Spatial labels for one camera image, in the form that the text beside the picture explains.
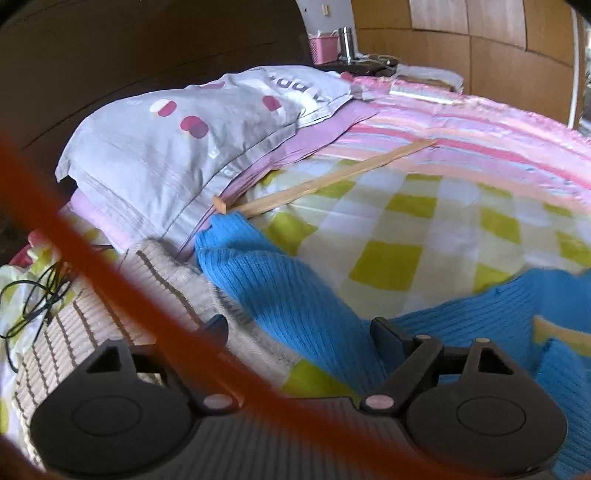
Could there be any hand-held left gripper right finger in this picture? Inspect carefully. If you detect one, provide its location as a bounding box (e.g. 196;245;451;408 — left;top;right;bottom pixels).
360;318;514;414

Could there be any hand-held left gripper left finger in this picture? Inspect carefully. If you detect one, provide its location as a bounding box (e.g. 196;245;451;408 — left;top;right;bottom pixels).
83;316;241;414

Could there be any blue ribbed sweater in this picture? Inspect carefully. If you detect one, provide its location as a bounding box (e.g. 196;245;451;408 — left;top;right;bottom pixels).
194;213;591;480

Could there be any brown striped beige pillow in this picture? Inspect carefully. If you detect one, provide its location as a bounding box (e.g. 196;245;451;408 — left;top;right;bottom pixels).
14;237;296;453

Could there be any yellow checked blanket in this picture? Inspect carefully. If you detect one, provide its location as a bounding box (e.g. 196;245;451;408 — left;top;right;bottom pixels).
0;154;591;416

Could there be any wooden stick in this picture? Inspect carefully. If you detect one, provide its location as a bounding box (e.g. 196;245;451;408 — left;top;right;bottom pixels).
212;138;437;217

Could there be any grey pillow with pink dots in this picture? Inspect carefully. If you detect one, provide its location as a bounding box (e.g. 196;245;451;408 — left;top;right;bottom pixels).
55;65;356;252

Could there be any pink striped bed sheet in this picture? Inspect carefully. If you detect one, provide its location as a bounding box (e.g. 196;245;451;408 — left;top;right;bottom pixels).
318;74;591;217

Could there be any white book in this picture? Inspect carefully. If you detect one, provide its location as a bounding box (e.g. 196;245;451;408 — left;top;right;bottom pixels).
389;83;463;106

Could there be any white folded cloth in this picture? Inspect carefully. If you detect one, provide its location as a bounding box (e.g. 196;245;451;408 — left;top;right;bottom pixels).
396;64;465;90

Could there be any dark nightstand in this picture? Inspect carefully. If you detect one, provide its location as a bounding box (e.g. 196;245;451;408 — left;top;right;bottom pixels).
314;54;399;77

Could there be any dark wooden headboard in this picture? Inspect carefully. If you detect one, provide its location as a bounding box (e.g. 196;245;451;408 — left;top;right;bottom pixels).
0;0;315;268

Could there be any pink plastic basket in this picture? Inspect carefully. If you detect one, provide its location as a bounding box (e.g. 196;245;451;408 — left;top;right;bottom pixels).
308;33;345;65

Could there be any metal thermos bottle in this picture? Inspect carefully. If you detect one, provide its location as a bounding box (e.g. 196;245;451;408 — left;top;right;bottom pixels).
338;27;355;61

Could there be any wooden wardrobe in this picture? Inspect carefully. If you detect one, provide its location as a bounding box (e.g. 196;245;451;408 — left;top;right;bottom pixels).
351;0;591;134

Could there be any orange cable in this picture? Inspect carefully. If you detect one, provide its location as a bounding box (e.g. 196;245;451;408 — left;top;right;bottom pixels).
0;131;462;480

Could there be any thin black cable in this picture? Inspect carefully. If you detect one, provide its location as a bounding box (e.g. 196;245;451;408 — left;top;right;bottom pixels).
0;261;77;370

